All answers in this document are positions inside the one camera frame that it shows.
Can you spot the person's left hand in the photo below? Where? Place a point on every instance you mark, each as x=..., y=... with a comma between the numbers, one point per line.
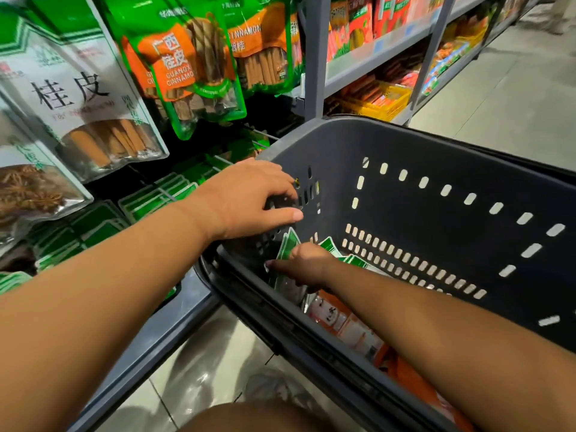
x=243, y=200

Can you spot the person's right hand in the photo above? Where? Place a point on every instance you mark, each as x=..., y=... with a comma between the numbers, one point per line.
x=306, y=265

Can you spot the row of green white packets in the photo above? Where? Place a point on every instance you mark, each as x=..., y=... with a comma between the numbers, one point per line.
x=157, y=195

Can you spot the green orange Guangxi cinnamon bags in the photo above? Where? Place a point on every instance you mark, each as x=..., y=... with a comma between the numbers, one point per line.
x=175, y=58
x=261, y=49

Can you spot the black shopping basket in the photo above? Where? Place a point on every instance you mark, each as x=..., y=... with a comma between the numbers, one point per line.
x=432, y=148

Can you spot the row of clear green-top packets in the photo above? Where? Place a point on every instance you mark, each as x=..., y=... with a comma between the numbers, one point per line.
x=63, y=234

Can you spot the clear cinnamon packets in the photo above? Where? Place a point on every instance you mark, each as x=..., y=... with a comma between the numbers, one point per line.
x=72, y=94

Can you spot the clear brown-spice packets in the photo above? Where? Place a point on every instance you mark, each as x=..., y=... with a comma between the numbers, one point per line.
x=31, y=189

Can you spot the person's right forearm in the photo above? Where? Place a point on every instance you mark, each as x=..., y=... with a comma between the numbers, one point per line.
x=468, y=346

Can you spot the person's left shoe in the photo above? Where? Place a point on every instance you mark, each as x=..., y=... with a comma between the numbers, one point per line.
x=274, y=391

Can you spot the row of red orange packets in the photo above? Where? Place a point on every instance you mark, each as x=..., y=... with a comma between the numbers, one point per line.
x=369, y=18

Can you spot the gray metal shelving unit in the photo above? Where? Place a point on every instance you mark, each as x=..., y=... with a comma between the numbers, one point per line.
x=317, y=58

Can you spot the yellow display trays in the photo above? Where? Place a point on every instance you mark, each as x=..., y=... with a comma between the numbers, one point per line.
x=378, y=99

